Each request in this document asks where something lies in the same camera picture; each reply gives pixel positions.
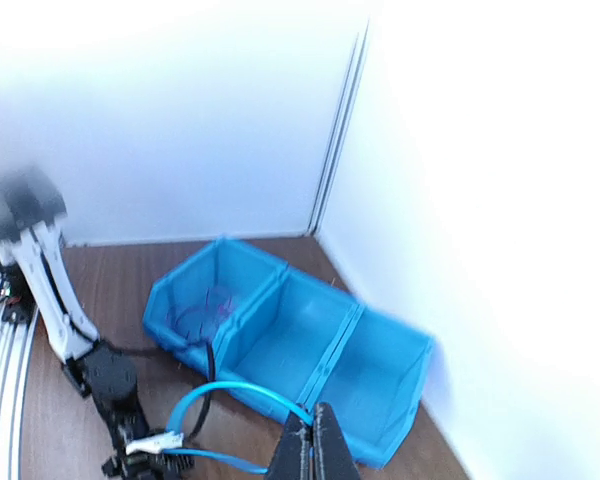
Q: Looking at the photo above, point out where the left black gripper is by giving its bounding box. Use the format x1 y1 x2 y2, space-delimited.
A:
101 424 195 479

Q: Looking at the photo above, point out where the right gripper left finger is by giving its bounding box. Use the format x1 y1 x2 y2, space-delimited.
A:
265 413 312 480

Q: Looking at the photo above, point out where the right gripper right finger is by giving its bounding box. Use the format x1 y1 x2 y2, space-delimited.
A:
312 402 361 480

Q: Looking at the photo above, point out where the blue cable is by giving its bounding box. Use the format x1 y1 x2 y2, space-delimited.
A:
167 380 314 476

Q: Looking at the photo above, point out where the red cable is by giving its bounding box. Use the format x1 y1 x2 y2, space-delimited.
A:
167 287 241 346

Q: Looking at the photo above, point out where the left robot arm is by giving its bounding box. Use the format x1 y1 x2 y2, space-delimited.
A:
0 167 195 479

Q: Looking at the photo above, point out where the blue three-compartment bin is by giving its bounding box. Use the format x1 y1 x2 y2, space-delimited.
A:
143 238 433 468

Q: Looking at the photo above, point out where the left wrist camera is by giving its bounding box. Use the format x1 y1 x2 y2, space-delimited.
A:
125 431 184 455

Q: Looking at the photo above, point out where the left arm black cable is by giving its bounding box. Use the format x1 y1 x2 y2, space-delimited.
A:
99 339 217 444

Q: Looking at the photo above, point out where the front aluminium rail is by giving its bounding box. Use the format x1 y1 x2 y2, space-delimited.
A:
0 275 38 479

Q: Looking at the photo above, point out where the left aluminium frame post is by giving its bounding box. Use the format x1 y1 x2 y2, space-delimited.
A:
305 16 372 236

